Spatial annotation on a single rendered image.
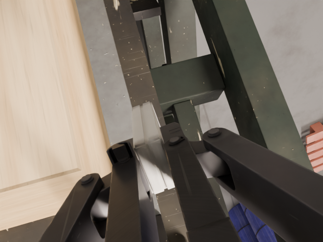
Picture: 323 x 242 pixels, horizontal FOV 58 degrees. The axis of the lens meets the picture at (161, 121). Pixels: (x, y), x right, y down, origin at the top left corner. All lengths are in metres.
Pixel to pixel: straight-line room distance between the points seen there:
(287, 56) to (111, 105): 1.95
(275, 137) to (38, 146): 0.39
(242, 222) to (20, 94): 3.33
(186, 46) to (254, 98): 0.48
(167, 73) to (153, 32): 1.01
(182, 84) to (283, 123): 0.20
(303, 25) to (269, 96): 1.77
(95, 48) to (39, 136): 0.18
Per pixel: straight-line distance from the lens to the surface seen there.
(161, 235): 0.46
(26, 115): 0.56
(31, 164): 0.54
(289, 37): 2.25
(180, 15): 0.90
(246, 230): 3.67
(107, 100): 0.50
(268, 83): 0.53
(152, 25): 1.58
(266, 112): 0.51
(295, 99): 2.71
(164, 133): 0.17
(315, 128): 3.09
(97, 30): 0.56
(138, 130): 0.16
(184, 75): 0.59
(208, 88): 0.59
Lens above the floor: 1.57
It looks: 44 degrees down
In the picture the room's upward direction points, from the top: 160 degrees clockwise
